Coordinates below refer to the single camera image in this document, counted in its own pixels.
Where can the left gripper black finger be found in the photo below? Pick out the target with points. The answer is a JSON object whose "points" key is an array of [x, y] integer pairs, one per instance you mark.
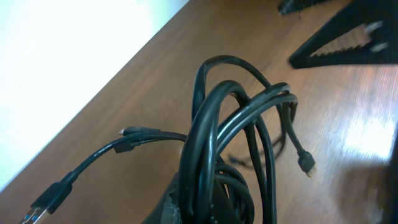
{"points": [[167, 210]]}

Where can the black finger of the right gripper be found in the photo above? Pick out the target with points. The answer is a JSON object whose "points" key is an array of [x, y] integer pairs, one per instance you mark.
{"points": [[289, 6], [362, 33]]}

